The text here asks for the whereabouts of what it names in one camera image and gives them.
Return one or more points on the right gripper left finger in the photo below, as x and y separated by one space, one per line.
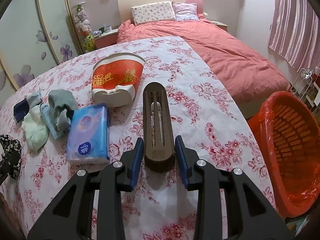
69 214

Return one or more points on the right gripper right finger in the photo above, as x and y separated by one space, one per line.
249 214

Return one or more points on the black floral scrunchie cloth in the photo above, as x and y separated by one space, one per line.
11 157

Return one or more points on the grey green sock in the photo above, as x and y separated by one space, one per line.
62 107

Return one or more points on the brown plastic hair clip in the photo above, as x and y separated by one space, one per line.
159 147

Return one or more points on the orange plastic trash basket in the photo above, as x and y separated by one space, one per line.
288 137

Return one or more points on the blue tissue pack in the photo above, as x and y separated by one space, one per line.
88 136

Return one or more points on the light green towel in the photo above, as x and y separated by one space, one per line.
35 129

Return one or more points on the light blue cream tube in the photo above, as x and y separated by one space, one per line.
45 112

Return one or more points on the coral pink duvet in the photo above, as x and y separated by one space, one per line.
245 73

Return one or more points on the cluttered white shelf rack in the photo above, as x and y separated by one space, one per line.
306 87

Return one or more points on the crushed red paper cup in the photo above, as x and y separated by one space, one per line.
116 78

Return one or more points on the pink white nightstand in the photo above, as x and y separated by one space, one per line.
106 39

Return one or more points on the pink striped curtain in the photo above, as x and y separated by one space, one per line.
294 33

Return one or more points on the wardrobe with flower doors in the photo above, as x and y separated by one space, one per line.
36 35

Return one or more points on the white mug on nightstand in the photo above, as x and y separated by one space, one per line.
107 28

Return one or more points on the striped pink pillow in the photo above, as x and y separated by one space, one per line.
185 11

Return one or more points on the floral white pillow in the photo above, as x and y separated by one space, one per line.
153 12

